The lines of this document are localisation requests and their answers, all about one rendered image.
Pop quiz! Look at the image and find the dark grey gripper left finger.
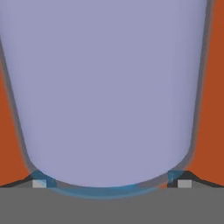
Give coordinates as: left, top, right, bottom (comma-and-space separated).
0, 171, 47, 189

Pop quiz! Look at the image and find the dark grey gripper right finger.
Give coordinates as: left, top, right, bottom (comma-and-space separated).
167, 170, 224, 189

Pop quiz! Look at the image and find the lavender soap dispenser bottle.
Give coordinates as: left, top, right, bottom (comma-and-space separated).
0, 0, 216, 200

